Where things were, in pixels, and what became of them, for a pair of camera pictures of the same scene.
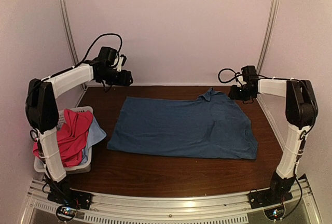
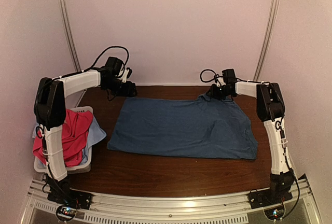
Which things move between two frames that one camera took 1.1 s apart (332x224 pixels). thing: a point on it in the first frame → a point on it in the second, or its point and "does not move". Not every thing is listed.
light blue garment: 95,134 does not move
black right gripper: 234,94 → 213,93
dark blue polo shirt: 211,126 does not move
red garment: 71,137 does not move
